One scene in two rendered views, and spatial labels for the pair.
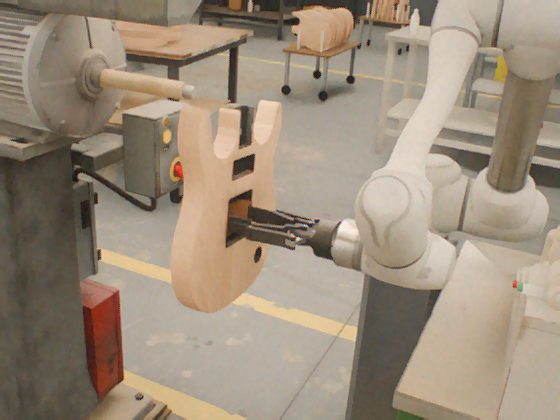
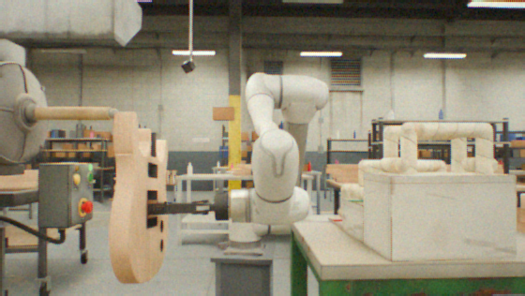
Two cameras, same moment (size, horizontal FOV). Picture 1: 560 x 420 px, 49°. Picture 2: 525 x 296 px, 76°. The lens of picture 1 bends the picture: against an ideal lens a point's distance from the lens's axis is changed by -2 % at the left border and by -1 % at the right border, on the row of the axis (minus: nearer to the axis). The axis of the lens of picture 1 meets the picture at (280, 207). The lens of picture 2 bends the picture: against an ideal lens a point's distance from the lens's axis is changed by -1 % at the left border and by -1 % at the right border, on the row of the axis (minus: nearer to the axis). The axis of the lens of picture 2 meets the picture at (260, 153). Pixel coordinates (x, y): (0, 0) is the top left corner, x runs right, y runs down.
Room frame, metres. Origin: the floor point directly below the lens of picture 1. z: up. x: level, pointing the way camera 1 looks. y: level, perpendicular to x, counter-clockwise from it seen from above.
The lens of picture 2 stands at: (0.18, 0.20, 1.14)
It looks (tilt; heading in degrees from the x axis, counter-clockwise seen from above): 1 degrees up; 335
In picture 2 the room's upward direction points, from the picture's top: straight up
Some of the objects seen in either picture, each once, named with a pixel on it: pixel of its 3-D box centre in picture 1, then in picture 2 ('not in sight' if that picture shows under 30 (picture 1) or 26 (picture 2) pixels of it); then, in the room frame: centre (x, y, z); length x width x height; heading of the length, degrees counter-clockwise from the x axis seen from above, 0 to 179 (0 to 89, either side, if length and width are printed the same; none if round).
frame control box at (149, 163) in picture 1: (130, 156); (41, 203); (1.46, 0.38, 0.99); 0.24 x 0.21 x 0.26; 66
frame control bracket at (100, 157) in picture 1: (114, 151); (29, 196); (1.41, 0.40, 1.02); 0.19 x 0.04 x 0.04; 156
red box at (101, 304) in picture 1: (75, 322); not in sight; (1.45, 0.55, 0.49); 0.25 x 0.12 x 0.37; 66
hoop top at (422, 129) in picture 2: not in sight; (446, 129); (0.65, -0.45, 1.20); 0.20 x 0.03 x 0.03; 69
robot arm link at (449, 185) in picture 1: (432, 193); (247, 214); (1.66, -0.43, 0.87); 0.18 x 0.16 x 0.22; 71
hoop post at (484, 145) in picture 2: not in sight; (484, 152); (0.62, -0.53, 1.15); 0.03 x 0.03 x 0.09
